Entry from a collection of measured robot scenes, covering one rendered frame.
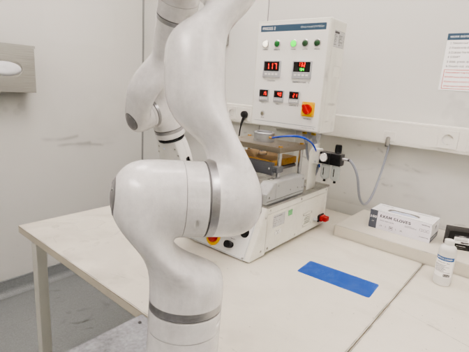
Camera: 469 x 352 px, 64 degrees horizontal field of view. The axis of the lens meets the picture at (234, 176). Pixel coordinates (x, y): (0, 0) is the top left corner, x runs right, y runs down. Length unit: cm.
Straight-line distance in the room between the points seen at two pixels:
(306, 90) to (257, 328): 91
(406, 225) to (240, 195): 108
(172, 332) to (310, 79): 111
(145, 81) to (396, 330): 86
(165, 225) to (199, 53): 26
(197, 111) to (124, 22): 224
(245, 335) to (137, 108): 60
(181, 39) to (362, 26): 132
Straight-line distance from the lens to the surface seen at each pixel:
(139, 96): 95
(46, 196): 260
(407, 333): 108
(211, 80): 59
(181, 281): 57
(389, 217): 158
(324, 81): 147
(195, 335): 62
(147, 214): 53
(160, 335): 63
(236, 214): 56
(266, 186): 127
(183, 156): 107
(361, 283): 125
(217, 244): 132
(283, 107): 155
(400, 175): 177
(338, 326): 103
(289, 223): 140
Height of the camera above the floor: 131
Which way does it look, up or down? 14 degrees down
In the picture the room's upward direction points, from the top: 4 degrees clockwise
